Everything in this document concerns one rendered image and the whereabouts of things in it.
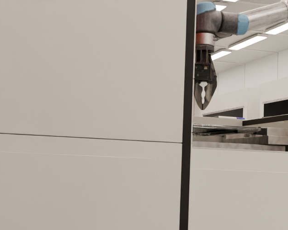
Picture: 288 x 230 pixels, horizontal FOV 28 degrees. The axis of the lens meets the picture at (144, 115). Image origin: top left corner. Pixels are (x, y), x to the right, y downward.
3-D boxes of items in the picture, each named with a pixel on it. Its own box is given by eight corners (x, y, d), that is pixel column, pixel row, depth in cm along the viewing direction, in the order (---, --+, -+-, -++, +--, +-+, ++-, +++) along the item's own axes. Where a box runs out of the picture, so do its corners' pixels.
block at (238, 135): (226, 138, 222) (226, 131, 222) (222, 139, 225) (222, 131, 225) (244, 139, 224) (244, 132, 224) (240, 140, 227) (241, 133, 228)
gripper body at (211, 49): (188, 80, 191) (189, 44, 192) (193, 84, 199) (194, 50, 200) (211, 80, 189) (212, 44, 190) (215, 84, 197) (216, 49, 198)
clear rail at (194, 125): (153, 125, 177) (153, 120, 177) (152, 125, 178) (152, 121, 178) (261, 131, 187) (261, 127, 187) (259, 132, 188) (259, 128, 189)
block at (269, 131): (267, 135, 191) (267, 126, 191) (262, 136, 194) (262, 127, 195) (288, 136, 193) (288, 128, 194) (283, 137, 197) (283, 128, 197)
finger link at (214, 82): (202, 95, 195) (203, 70, 196) (203, 96, 197) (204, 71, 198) (216, 96, 194) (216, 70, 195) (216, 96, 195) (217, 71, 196)
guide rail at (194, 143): (145, 147, 181) (145, 138, 182) (143, 148, 183) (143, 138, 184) (285, 154, 196) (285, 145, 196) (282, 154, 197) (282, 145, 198)
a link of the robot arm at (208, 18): (222, 2, 195) (199, -1, 192) (221, 34, 194) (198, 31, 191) (212, 8, 202) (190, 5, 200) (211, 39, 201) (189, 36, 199)
